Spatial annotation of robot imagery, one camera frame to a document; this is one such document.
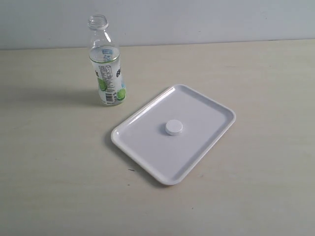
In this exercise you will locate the clear plastic drink bottle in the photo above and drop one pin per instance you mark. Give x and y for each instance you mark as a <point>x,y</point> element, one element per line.
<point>104,55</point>

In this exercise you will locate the white bottle cap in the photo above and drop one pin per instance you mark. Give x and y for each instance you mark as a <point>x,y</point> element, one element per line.
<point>174,127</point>

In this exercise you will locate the white rectangular plastic tray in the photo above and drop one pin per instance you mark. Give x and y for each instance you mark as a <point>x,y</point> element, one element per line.
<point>169,159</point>

